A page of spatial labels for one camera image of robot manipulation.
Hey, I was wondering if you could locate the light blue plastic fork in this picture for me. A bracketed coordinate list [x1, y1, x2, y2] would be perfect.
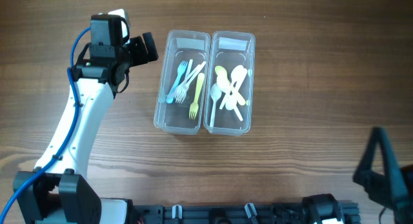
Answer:
[166, 61, 188, 104]

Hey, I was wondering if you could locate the white fork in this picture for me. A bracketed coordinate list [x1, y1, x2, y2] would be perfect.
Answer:
[176, 59, 193, 103]
[180, 61, 206, 103]

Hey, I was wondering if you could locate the white fork angled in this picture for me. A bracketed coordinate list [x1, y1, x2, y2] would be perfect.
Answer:
[167, 61, 206, 100]

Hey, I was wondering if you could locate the yellow plastic fork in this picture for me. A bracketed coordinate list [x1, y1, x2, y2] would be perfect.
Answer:
[189, 73, 205, 119]

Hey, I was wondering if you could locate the white slim spoon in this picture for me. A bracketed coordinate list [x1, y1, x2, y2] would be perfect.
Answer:
[210, 83, 222, 127]

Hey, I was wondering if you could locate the yellow plastic spoon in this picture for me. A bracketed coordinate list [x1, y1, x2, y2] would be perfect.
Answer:
[214, 66, 246, 106]

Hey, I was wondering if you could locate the white plastic spoon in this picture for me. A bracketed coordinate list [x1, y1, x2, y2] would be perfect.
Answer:
[220, 84, 243, 121]
[217, 65, 247, 109]

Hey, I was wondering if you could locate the white wide-handle spoon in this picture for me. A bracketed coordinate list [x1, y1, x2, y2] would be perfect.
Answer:
[230, 65, 247, 100]

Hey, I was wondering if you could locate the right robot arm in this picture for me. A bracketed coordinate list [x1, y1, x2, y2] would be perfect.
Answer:
[302, 127, 412, 223]

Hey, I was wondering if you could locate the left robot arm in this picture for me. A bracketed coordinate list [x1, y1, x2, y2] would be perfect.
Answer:
[10, 9, 158, 223]

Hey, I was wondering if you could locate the clear plastic container left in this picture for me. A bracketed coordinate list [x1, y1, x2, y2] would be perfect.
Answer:
[154, 30, 211, 135]

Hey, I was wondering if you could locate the clear plastic container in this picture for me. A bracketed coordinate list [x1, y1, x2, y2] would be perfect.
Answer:
[204, 31, 256, 136]
[154, 30, 211, 135]

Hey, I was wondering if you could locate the clear plastic container right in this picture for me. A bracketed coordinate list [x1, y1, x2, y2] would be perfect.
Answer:
[204, 31, 256, 136]

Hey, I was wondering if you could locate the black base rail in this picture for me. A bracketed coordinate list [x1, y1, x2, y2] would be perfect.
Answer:
[135, 203, 361, 224]

